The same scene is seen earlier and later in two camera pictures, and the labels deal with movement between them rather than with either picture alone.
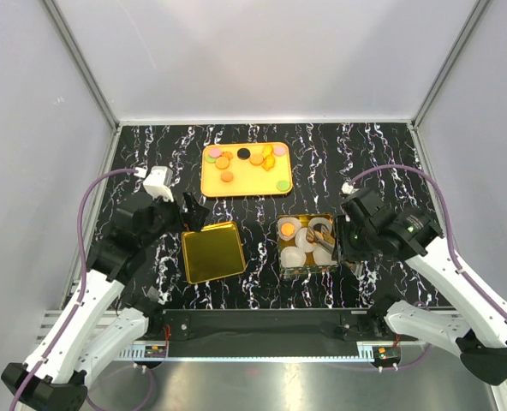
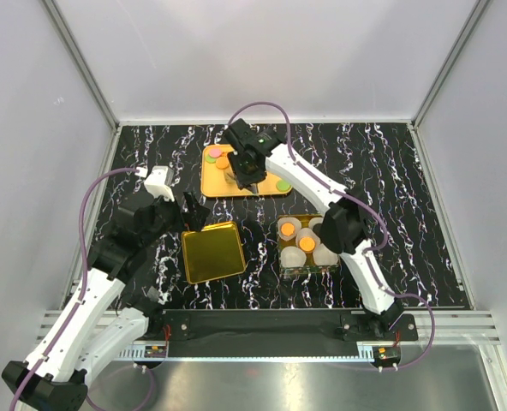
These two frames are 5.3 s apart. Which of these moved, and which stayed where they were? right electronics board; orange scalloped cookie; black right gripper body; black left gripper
Moved: black right gripper body
Stayed: black left gripper; right electronics board; orange scalloped cookie
